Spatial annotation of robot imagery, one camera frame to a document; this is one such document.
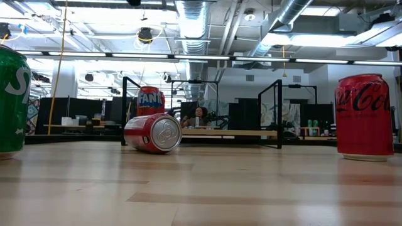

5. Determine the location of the orange Fanta can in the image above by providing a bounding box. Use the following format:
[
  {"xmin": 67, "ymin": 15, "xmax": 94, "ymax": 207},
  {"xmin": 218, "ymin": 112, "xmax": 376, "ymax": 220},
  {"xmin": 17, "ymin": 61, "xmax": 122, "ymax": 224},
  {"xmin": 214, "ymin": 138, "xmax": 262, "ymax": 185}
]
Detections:
[{"xmin": 136, "ymin": 85, "xmax": 166, "ymax": 117}]

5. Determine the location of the red Coca-Cola Zero can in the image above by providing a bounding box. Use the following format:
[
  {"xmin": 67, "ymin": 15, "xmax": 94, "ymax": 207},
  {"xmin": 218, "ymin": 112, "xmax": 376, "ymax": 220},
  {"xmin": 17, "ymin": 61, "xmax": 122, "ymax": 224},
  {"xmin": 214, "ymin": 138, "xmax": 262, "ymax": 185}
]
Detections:
[
  {"xmin": 123, "ymin": 112, "xmax": 183, "ymax": 155},
  {"xmin": 334, "ymin": 73, "xmax": 394, "ymax": 163}
]

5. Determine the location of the person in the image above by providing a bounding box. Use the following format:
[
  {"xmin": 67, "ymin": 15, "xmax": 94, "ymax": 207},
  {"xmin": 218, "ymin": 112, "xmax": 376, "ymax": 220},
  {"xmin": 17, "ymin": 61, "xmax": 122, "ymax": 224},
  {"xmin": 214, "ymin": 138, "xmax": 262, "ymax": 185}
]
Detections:
[{"xmin": 180, "ymin": 106, "xmax": 220, "ymax": 129}]

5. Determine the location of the black crossbar with light strips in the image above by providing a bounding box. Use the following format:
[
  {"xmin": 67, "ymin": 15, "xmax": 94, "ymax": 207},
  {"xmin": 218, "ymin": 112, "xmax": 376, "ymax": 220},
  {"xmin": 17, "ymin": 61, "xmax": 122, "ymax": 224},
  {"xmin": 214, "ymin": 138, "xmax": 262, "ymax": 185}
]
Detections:
[{"xmin": 0, "ymin": 50, "xmax": 402, "ymax": 67}]

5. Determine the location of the black round ceiling device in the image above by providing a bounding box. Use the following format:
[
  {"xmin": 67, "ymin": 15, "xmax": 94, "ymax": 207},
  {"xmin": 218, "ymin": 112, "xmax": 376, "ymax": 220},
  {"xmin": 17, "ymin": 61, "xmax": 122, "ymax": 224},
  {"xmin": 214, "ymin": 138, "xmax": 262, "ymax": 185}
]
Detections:
[{"xmin": 137, "ymin": 26, "xmax": 154, "ymax": 44}]

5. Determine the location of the small wooden crate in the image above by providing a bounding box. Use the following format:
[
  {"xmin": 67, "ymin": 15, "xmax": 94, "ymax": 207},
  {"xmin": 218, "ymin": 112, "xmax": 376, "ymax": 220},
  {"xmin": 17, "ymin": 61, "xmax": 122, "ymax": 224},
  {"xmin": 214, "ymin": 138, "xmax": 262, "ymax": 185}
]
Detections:
[{"xmin": 299, "ymin": 126, "xmax": 321, "ymax": 137}]

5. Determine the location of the black office partition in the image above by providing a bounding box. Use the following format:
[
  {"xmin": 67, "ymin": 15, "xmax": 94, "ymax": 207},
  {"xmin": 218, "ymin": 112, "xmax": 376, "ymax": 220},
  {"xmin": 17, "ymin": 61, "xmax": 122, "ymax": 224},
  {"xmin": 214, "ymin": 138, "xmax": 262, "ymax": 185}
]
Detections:
[{"xmin": 35, "ymin": 96, "xmax": 139, "ymax": 136}]

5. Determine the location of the background wooden desk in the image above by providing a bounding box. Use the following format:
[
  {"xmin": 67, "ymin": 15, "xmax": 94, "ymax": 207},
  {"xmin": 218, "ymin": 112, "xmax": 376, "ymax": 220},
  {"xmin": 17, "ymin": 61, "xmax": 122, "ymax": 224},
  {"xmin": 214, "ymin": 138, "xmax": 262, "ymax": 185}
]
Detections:
[{"xmin": 43, "ymin": 115, "xmax": 116, "ymax": 130}]

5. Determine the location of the colourful patterned panel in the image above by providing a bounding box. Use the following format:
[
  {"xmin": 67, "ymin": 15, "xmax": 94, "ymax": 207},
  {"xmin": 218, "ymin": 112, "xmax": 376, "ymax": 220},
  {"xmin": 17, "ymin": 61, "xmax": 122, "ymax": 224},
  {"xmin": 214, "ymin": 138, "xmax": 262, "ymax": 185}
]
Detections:
[{"xmin": 24, "ymin": 98, "xmax": 41, "ymax": 136}]

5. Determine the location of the green Sprite can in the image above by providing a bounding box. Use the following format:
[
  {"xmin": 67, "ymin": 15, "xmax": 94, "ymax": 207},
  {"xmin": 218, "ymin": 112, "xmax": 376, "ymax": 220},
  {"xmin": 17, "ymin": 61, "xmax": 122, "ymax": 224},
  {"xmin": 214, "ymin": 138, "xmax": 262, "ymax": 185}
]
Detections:
[{"xmin": 0, "ymin": 43, "xmax": 31, "ymax": 161}]

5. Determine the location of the silver corrugated ventilation duct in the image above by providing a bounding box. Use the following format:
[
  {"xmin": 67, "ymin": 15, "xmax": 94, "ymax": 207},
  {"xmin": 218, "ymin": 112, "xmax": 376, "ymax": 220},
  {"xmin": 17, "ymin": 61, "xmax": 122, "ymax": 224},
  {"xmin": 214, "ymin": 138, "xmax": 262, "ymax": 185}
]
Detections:
[{"xmin": 174, "ymin": 0, "xmax": 212, "ymax": 98}]

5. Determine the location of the black metal table frame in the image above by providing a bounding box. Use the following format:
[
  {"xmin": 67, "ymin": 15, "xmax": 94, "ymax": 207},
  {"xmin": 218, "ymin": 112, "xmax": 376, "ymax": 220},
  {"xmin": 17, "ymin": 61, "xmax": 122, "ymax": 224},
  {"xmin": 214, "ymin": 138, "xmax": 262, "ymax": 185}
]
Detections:
[{"xmin": 24, "ymin": 134, "xmax": 402, "ymax": 154}]

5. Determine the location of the yellow cable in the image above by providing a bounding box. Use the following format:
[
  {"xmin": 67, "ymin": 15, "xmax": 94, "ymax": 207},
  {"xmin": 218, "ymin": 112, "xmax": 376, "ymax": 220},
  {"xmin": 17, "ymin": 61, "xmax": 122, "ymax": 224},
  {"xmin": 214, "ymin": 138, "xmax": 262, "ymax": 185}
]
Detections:
[{"xmin": 46, "ymin": 0, "xmax": 69, "ymax": 136}]

